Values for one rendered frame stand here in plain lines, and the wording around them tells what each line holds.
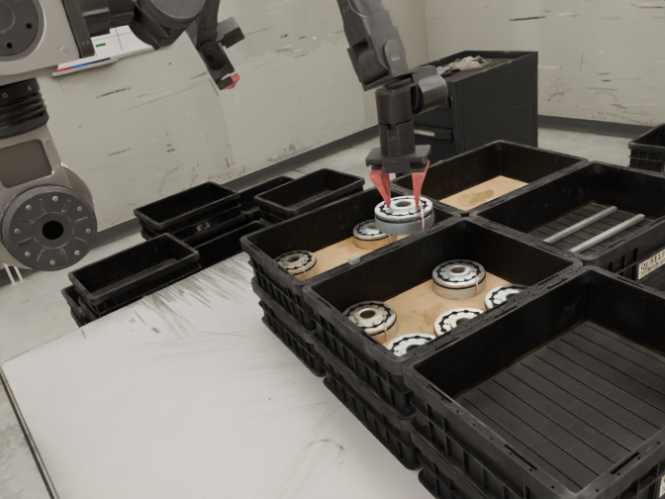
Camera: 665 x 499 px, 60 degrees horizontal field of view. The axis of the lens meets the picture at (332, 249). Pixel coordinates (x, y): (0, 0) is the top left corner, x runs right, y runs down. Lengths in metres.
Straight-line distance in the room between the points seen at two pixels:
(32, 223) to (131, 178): 3.12
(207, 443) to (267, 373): 0.20
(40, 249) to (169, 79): 3.20
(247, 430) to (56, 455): 0.37
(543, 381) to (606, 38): 3.79
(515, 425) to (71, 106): 3.47
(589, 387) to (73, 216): 0.85
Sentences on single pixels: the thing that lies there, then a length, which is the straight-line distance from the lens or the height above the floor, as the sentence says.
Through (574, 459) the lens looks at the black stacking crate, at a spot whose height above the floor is 0.83.
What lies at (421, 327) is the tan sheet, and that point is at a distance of 1.07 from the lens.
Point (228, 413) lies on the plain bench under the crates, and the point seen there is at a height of 0.70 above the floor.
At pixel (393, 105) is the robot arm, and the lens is 0.94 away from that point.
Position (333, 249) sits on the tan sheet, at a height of 0.83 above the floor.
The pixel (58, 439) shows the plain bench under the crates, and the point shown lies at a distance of 1.31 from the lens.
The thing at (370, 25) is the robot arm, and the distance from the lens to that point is 0.94.
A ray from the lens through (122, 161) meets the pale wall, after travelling 4.08.
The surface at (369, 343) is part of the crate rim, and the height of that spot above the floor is 0.93.
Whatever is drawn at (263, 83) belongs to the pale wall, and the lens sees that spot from 4.49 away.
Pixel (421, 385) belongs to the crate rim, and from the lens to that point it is 0.79.
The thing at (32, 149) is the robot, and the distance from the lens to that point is 1.05.
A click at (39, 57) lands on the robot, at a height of 1.40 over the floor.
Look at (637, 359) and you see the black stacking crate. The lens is 1.02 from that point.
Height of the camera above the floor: 1.45
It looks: 26 degrees down
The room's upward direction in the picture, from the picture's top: 10 degrees counter-clockwise
